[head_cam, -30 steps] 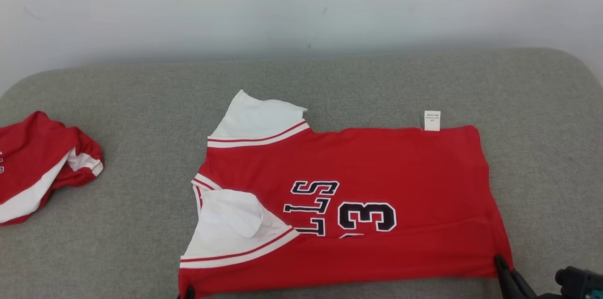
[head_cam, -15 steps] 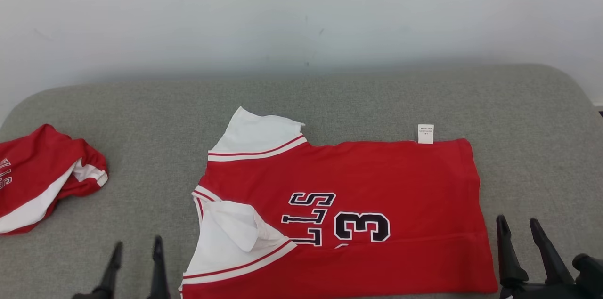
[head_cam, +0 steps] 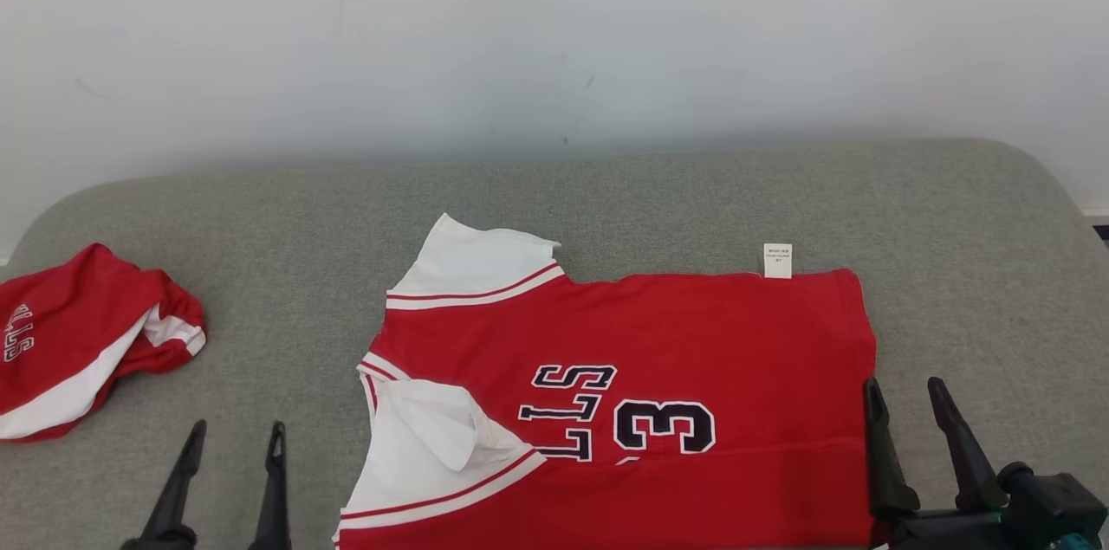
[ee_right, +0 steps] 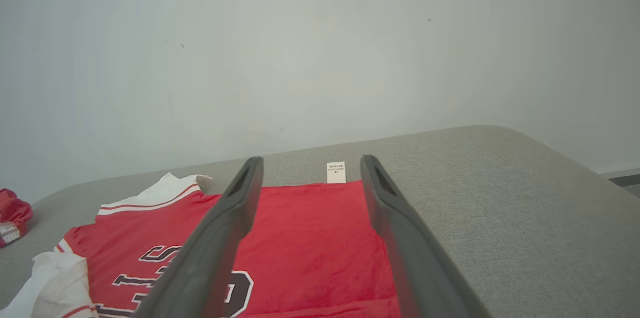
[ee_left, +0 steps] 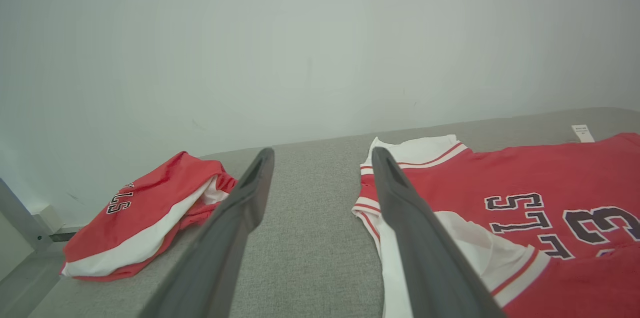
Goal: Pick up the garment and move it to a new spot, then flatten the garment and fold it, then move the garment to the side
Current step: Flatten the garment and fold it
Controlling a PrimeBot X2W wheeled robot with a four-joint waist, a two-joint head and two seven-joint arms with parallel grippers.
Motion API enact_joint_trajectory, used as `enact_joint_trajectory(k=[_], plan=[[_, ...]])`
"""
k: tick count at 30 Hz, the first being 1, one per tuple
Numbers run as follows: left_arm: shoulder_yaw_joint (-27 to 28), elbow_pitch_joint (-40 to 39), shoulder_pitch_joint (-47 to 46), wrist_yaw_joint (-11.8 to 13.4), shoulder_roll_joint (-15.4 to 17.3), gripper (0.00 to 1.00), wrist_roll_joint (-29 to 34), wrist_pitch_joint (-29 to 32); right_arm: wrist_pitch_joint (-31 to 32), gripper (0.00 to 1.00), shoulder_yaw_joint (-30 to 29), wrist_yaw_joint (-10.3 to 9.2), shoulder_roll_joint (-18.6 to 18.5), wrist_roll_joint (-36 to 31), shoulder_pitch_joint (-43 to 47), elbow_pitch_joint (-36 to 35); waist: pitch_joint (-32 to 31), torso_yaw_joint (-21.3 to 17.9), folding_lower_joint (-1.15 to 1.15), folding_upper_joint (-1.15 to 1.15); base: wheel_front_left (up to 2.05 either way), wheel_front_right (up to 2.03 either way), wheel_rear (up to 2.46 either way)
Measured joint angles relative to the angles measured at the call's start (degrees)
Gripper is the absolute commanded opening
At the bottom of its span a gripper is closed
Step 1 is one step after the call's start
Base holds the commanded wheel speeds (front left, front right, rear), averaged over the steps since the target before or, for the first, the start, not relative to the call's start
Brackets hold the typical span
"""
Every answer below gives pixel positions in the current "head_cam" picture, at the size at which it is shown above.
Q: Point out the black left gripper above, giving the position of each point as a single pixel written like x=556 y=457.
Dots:
x=160 y=545

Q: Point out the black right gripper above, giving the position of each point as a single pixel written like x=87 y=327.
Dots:
x=953 y=533

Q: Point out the red Bulls jersey shirt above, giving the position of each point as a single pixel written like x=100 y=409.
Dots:
x=693 y=333

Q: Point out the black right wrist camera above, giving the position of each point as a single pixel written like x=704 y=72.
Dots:
x=1057 y=502

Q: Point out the red Bulls shorts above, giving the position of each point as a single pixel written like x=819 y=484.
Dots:
x=78 y=299

